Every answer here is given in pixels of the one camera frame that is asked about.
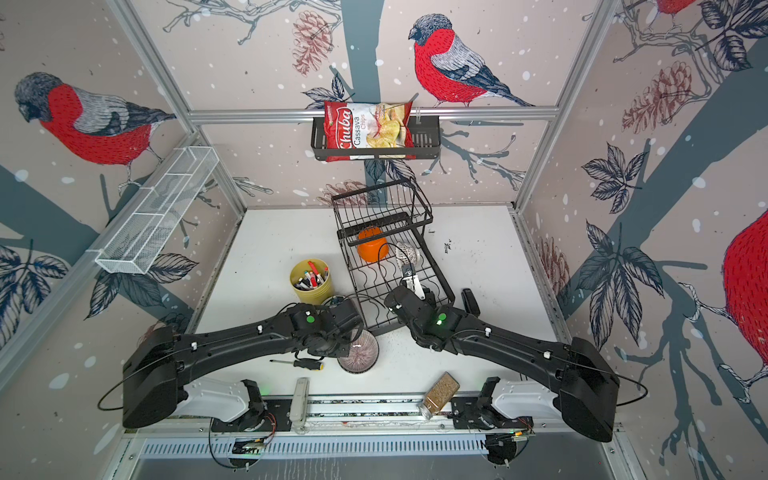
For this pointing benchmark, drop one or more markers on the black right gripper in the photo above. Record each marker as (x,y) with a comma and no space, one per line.
(426,292)

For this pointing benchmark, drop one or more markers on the orange plastic bowl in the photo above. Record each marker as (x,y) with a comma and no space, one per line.
(373,247)

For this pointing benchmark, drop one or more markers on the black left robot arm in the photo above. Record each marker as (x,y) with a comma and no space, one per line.
(157,373)

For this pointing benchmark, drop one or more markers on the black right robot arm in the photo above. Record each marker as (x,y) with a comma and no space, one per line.
(585,387)

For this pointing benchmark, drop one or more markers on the dark striped ceramic bowl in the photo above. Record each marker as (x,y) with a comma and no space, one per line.
(362,356)

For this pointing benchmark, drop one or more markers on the glass jar of grains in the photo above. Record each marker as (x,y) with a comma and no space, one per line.
(438,396)

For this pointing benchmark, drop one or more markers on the yellow marker cup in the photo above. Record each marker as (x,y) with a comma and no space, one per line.
(305,285)

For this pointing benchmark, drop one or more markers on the grey metal bar tool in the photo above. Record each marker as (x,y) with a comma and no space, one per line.
(299,406)

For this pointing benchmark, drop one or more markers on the red cassava chips bag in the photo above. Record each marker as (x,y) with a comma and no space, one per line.
(355,126)

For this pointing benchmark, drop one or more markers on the black wire dish rack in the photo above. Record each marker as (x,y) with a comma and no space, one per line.
(403,213)

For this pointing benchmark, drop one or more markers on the yellow black handled screwdriver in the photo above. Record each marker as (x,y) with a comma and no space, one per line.
(303,363)

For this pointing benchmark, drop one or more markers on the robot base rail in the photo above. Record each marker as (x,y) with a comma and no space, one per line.
(345,427)

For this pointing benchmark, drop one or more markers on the black wall wire basket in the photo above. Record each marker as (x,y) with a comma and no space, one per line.
(425,135)

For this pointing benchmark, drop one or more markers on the white mesh wall shelf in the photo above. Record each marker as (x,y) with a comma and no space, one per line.
(141,238)

